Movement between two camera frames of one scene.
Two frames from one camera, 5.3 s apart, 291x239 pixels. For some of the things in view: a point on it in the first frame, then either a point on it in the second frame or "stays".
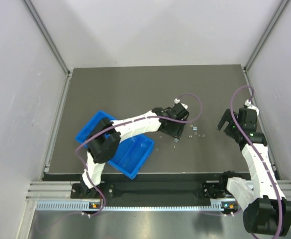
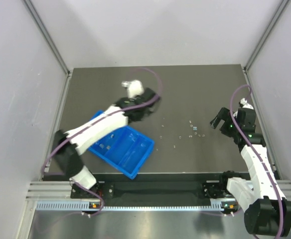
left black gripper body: x=175 y=128 to x=148 y=94
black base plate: x=153 y=189 stays
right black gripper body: x=230 y=123 stays
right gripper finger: x=226 y=117 to x=215 y=122
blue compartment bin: x=131 y=154 stays
